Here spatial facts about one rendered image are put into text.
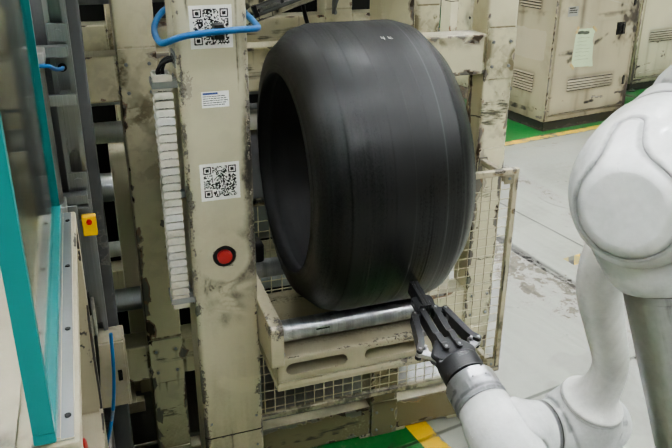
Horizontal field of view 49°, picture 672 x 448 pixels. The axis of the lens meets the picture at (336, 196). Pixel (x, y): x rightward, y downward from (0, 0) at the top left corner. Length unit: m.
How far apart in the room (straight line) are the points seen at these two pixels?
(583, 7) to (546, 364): 3.54
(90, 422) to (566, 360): 2.19
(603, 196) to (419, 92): 0.69
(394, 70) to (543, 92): 4.68
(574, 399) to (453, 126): 0.50
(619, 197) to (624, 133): 0.07
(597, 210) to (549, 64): 5.24
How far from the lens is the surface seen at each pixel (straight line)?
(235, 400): 1.66
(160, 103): 1.36
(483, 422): 1.20
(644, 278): 0.76
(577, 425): 1.25
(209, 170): 1.40
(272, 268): 1.74
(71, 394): 0.79
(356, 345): 1.54
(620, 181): 0.69
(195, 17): 1.32
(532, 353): 3.16
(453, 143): 1.33
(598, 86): 6.36
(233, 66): 1.35
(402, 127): 1.29
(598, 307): 1.05
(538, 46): 6.00
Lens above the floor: 1.72
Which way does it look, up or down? 22 degrees down
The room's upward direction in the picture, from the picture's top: straight up
